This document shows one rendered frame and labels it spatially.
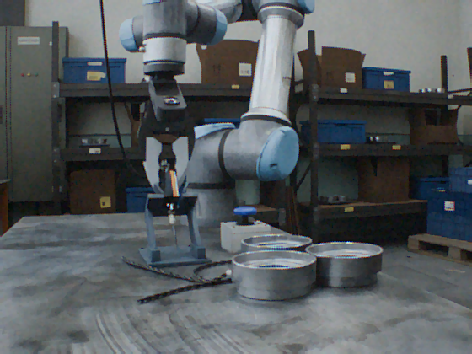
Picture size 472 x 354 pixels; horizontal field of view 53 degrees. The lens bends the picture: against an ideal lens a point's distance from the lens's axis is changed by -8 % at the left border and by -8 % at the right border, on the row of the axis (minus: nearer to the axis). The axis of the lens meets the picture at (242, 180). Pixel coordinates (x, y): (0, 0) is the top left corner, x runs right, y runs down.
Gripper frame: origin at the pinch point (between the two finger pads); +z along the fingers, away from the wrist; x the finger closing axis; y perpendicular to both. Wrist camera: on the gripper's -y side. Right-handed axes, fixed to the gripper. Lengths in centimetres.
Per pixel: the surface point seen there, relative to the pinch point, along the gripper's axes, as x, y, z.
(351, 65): -227, 317, -81
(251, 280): -4.0, -29.8, 9.4
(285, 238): -16.3, -11.3, 8.4
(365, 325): -11.3, -43.0, 12.0
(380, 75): -259, 316, -74
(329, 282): -15.0, -28.2, 11.4
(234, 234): -10.4, -3.7, 8.5
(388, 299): -18.6, -36.6, 11.9
